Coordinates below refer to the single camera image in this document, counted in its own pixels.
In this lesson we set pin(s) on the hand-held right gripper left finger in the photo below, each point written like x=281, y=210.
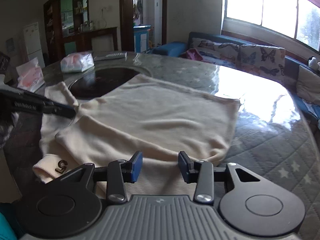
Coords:
x=137, y=166

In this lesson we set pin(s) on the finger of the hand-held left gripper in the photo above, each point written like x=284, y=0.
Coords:
x=57, y=108

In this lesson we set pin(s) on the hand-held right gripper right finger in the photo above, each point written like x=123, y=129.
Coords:
x=183, y=167

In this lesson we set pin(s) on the cream long-sleeve top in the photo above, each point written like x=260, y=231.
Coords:
x=150, y=120

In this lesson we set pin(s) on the person's left hand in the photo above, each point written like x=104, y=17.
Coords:
x=6, y=128

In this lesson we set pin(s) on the pink white tissue pack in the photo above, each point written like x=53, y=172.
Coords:
x=31, y=77
x=77, y=62

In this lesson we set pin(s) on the round black induction cooktop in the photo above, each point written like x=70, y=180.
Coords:
x=105, y=82

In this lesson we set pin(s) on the white refrigerator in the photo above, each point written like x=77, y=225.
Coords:
x=33, y=42

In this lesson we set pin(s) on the white remote control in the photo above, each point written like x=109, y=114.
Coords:
x=112, y=55

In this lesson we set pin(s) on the wooden counter cabinet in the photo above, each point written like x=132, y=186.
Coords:
x=100, y=36

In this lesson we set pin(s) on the wooden shelf unit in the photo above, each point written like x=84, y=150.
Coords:
x=53, y=17

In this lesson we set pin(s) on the blue cabinet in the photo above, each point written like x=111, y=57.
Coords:
x=141, y=38

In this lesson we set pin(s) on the pink cloth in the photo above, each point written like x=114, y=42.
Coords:
x=191, y=54

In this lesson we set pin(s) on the blue sofa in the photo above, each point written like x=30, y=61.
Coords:
x=172, y=48

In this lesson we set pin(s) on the butterfly print cushion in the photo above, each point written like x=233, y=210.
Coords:
x=262, y=60
x=217, y=50

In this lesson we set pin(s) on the person's teal jacket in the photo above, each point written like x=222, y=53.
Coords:
x=6, y=225

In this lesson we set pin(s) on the hanging towel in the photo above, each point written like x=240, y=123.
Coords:
x=138, y=10

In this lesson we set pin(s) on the grey pillow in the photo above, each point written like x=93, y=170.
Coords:
x=308, y=85

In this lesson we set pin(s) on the panda plush toy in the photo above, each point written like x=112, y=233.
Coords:
x=313, y=63

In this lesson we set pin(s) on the window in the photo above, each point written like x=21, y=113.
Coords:
x=250, y=0

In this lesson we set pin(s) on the blue wall poster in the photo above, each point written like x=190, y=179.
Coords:
x=10, y=45

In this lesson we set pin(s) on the wooden door frame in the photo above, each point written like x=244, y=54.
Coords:
x=126, y=17

